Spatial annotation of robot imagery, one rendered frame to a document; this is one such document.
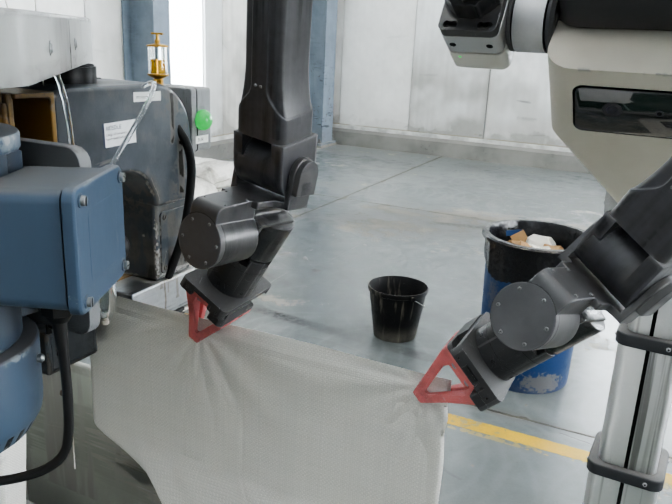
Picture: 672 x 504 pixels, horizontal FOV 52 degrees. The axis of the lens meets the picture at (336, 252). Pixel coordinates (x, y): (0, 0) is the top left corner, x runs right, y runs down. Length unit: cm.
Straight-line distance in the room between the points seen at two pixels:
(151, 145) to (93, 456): 85
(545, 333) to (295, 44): 35
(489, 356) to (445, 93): 844
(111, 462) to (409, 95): 801
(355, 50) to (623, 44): 853
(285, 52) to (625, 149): 58
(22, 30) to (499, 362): 48
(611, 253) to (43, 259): 45
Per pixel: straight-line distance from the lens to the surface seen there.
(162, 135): 98
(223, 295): 79
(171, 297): 104
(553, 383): 314
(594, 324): 66
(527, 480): 257
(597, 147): 110
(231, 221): 70
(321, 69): 944
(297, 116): 71
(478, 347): 68
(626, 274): 63
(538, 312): 58
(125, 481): 160
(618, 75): 100
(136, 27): 689
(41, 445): 175
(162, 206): 100
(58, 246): 50
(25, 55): 55
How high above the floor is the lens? 141
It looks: 17 degrees down
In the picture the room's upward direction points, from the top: 3 degrees clockwise
